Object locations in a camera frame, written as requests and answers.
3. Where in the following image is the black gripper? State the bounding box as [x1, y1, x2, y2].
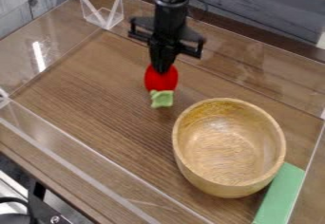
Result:
[129, 0, 206, 74]

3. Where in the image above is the red plush strawberry toy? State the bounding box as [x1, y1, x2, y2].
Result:
[144, 65, 180, 108]

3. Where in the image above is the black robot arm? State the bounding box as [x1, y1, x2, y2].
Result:
[129, 0, 206, 74]

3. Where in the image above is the wooden bowl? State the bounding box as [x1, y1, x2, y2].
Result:
[172, 98, 288, 198]

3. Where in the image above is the green foam block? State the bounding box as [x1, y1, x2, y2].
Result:
[252, 163, 305, 224]

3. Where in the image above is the clear acrylic corner bracket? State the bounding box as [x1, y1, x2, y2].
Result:
[81, 0, 125, 30]

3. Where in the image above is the clear acrylic enclosure wall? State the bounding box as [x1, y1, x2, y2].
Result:
[0, 0, 325, 224]

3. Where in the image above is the black table leg bracket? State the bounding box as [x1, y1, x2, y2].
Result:
[29, 180, 73, 224]

